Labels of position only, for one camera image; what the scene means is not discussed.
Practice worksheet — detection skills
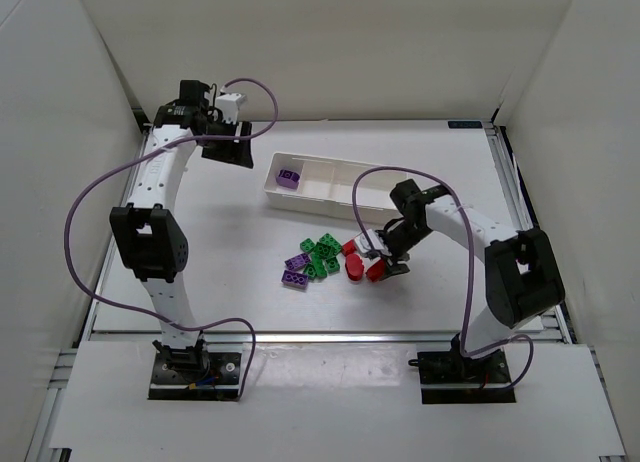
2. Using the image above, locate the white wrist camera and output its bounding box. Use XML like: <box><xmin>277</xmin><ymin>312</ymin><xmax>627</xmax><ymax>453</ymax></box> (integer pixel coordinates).
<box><xmin>353</xmin><ymin>229</ymin><xmax>389</xmax><ymax>260</ymax></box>
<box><xmin>215</xmin><ymin>93</ymin><xmax>247</xmax><ymax>124</ymax></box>

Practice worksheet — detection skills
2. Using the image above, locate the green curved lego brick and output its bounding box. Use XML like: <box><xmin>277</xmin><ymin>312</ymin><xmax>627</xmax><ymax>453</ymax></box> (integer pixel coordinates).
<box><xmin>312</xmin><ymin>242</ymin><xmax>336</xmax><ymax>260</ymax></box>

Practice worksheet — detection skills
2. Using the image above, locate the purple small lego brick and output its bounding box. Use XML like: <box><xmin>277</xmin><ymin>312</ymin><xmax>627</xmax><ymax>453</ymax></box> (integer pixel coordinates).
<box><xmin>284</xmin><ymin>253</ymin><xmax>311</xmax><ymax>272</ymax></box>

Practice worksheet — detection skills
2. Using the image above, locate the red long lego brick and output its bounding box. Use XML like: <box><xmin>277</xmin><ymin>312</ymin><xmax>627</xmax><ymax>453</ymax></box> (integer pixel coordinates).
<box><xmin>341</xmin><ymin>239</ymin><xmax>357</xmax><ymax>257</ymax></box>

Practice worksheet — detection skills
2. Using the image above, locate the purple long lego brick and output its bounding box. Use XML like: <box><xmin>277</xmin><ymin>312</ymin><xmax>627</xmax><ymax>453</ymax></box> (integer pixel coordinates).
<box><xmin>281</xmin><ymin>270</ymin><xmax>309</xmax><ymax>290</ymax></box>

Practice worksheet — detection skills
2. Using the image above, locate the purple curved lego brick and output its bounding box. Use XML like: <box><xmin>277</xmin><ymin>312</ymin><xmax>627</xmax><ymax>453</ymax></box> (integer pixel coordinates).
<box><xmin>275</xmin><ymin>169</ymin><xmax>300</xmax><ymax>190</ymax></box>

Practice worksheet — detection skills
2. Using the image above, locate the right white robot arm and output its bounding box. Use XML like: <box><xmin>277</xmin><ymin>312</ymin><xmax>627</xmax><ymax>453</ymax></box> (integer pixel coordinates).
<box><xmin>367</xmin><ymin>179</ymin><xmax>566</xmax><ymax>382</ymax></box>

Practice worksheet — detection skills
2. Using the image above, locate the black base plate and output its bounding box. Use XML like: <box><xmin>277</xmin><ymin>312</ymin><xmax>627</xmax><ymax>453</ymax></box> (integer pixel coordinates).
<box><xmin>408</xmin><ymin>349</ymin><xmax>516</xmax><ymax>405</ymax></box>
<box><xmin>147</xmin><ymin>347</ymin><xmax>242</xmax><ymax>402</ymax></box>

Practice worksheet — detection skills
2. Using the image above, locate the red sloped lego brick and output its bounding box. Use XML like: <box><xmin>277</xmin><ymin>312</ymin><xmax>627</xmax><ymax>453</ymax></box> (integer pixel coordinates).
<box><xmin>365</xmin><ymin>259</ymin><xmax>386</xmax><ymax>282</ymax></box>

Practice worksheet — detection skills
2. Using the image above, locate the green thin lego brick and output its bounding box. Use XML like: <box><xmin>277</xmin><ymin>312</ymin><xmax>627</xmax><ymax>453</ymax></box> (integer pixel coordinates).
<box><xmin>311</xmin><ymin>253</ymin><xmax>327</xmax><ymax>277</ymax></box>

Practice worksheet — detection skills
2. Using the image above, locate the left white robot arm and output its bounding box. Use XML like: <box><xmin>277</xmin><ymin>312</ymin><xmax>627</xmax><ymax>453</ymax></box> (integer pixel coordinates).
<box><xmin>109</xmin><ymin>80</ymin><xmax>253</xmax><ymax>377</ymax></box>

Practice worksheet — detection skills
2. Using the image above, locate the green square lego brick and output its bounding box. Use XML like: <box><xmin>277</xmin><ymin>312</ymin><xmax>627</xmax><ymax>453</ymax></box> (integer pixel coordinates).
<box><xmin>300</xmin><ymin>238</ymin><xmax>317</xmax><ymax>254</ymax></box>

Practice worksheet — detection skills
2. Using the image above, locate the green small lego brick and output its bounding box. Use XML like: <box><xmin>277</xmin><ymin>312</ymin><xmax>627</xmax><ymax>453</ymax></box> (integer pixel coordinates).
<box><xmin>302</xmin><ymin>263</ymin><xmax>318</xmax><ymax>280</ymax></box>
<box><xmin>324</xmin><ymin>257</ymin><xmax>340</xmax><ymax>274</ymax></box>

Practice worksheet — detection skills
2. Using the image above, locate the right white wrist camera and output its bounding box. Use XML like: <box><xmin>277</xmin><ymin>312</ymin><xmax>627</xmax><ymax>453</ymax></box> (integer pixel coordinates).
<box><xmin>353</xmin><ymin>229</ymin><xmax>389</xmax><ymax>260</ymax></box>

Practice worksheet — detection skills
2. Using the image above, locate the white three-compartment tray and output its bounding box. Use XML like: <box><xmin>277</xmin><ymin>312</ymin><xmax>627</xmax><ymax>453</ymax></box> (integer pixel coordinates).
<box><xmin>263</xmin><ymin>152</ymin><xmax>408</xmax><ymax>226</ymax></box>

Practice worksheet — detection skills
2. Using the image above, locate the green lego plate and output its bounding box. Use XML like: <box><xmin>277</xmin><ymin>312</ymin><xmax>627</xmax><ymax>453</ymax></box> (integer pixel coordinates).
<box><xmin>319</xmin><ymin>233</ymin><xmax>342</xmax><ymax>253</ymax></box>

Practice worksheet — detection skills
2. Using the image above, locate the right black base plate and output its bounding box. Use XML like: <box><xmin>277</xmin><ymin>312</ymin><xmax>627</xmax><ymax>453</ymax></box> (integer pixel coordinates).
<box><xmin>408</xmin><ymin>349</ymin><xmax>516</xmax><ymax>405</ymax></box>

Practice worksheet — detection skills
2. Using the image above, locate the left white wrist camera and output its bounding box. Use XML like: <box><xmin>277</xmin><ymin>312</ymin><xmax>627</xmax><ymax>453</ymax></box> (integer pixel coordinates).
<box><xmin>215</xmin><ymin>93</ymin><xmax>247</xmax><ymax>124</ymax></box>

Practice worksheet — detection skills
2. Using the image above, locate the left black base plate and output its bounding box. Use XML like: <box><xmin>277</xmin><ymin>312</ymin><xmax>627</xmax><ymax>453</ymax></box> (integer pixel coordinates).
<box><xmin>147</xmin><ymin>347</ymin><xmax>242</xmax><ymax>402</ymax></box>

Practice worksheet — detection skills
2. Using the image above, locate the aluminium frame rail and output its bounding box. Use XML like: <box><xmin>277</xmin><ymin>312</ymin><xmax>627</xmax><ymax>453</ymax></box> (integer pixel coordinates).
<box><xmin>86</xmin><ymin>328</ymin><xmax>570</xmax><ymax>344</ymax></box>

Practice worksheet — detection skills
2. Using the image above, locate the red rounded lego brick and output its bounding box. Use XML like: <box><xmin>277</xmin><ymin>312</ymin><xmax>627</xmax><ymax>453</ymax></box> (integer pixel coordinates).
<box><xmin>345</xmin><ymin>253</ymin><xmax>365</xmax><ymax>282</ymax></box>

